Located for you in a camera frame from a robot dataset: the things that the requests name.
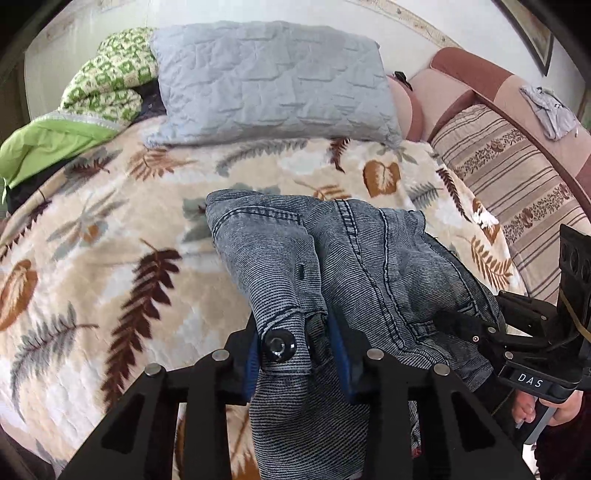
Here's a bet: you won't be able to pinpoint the person's right hand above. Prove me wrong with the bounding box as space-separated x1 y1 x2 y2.
512 391 589 431

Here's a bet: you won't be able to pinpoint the grey denim pants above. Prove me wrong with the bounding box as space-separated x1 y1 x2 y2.
204 189 513 480

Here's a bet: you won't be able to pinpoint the person's right forearm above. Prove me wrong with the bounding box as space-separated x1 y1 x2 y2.
522 413 591 480

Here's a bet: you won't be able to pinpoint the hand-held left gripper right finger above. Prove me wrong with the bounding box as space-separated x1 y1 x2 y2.
325 314 522 480

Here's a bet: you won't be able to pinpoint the striped floral cushion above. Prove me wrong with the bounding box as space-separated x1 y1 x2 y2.
429 104 591 305

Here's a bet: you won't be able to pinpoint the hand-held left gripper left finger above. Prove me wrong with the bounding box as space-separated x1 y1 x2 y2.
58 318 259 480

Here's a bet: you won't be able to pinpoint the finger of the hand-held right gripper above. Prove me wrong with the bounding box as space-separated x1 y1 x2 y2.
497 292 563 345
434 313 514 366

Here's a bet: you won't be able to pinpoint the grey cloth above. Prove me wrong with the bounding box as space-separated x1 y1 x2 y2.
519 85 578 141

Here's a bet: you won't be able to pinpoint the green patterned quilt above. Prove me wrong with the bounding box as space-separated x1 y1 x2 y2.
0 27 160 204

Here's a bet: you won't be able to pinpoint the leaf-print fleece blanket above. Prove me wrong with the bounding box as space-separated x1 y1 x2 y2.
0 117 529 480

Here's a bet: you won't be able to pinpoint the grey quilted pillow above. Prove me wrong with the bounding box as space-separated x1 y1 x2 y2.
145 21 403 149

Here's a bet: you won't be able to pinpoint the framed wall picture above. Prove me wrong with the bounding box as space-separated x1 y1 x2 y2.
492 0 555 77

